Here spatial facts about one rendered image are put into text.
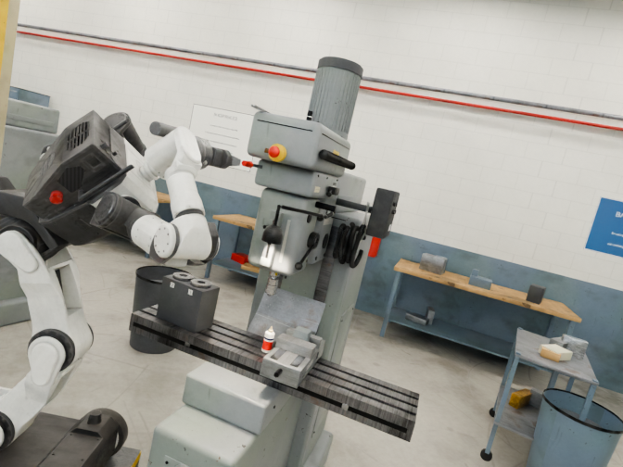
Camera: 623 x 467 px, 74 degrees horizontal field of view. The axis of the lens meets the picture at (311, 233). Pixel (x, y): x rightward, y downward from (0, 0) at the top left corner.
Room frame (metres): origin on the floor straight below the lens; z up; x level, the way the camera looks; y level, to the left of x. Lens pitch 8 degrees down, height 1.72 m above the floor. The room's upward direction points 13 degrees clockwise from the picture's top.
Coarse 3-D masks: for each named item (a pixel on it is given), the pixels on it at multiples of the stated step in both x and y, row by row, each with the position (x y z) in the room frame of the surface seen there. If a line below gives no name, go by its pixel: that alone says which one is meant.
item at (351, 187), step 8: (336, 176) 1.81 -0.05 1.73; (344, 176) 1.95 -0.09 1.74; (352, 176) 2.12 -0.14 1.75; (344, 184) 1.98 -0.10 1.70; (352, 184) 2.15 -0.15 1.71; (360, 184) 2.33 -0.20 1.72; (344, 192) 2.02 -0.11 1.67; (352, 192) 2.19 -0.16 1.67; (360, 192) 2.38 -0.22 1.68; (320, 200) 1.73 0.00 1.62; (328, 200) 1.78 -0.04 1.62; (336, 200) 1.90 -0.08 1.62; (352, 200) 2.23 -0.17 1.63; (360, 200) 2.42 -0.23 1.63; (336, 208) 1.94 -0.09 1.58; (344, 208) 2.10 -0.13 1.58; (352, 208) 2.29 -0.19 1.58
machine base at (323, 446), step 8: (328, 432) 2.38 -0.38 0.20; (320, 440) 2.28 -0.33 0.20; (328, 440) 2.30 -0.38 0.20; (312, 448) 2.18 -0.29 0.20; (320, 448) 2.20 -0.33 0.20; (328, 448) 2.30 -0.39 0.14; (312, 456) 2.12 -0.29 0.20; (320, 456) 2.14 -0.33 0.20; (304, 464) 2.04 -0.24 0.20; (312, 464) 2.05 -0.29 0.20; (320, 464) 2.12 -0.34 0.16
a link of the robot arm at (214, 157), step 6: (204, 144) 1.13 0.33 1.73; (210, 150) 1.15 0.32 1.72; (216, 150) 1.17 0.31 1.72; (222, 150) 1.21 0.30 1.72; (204, 156) 1.12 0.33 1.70; (210, 156) 1.15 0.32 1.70; (216, 156) 1.18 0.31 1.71; (222, 156) 1.21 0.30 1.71; (228, 156) 1.21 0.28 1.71; (204, 162) 1.13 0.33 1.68; (210, 162) 1.17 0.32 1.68; (216, 162) 1.18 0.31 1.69; (222, 162) 1.21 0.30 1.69; (228, 162) 1.21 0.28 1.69; (204, 168) 1.16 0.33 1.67; (222, 168) 1.21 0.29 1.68
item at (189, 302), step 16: (176, 272) 1.78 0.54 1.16; (176, 288) 1.70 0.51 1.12; (192, 288) 1.67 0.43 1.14; (208, 288) 1.71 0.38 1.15; (160, 304) 1.73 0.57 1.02; (176, 304) 1.70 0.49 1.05; (192, 304) 1.67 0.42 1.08; (208, 304) 1.70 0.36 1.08; (176, 320) 1.69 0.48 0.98; (192, 320) 1.66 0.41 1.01; (208, 320) 1.72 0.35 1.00
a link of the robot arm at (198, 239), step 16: (176, 176) 0.97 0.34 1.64; (192, 176) 1.00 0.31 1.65; (176, 192) 0.95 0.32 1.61; (192, 192) 0.96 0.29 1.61; (176, 208) 0.93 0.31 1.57; (192, 208) 0.93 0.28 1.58; (176, 224) 0.91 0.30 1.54; (192, 224) 0.91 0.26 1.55; (208, 224) 0.96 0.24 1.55; (192, 240) 0.90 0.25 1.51; (208, 240) 0.94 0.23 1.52; (176, 256) 0.89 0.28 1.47; (192, 256) 0.92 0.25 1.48; (208, 256) 0.95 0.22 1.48
